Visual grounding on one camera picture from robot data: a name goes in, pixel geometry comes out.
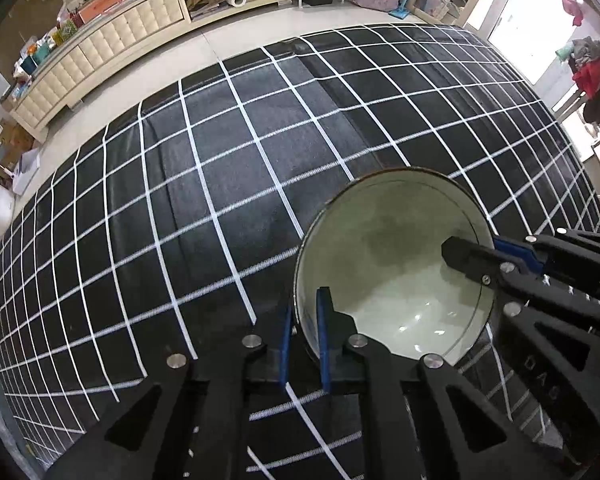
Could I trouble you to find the clothes drying rack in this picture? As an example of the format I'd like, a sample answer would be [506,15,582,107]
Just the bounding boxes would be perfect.
[555,0,600,127]

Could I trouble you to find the large white patterned bowl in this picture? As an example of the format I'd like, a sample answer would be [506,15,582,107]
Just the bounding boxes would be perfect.
[294,167,494,364]

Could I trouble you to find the black white checkered tablecloth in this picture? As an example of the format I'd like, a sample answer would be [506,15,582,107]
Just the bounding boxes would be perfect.
[0,24,600,474]

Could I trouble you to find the pink box on cabinet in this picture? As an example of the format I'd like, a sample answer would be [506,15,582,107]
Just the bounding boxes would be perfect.
[78,0,122,24]

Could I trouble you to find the cream tufted TV cabinet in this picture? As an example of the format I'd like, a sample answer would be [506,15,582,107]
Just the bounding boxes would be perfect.
[10,0,291,142]

